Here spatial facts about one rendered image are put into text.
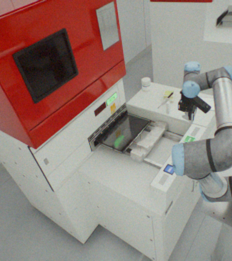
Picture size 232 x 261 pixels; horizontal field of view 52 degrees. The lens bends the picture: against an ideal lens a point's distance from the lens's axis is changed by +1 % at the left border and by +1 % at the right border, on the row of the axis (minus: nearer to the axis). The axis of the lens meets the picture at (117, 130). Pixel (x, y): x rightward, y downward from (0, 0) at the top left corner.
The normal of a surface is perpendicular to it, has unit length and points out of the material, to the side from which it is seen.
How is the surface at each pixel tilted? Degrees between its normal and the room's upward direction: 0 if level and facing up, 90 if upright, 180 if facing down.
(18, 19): 90
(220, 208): 0
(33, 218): 0
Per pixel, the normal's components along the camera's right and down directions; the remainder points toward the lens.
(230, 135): -0.20, -0.63
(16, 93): 0.80, 0.30
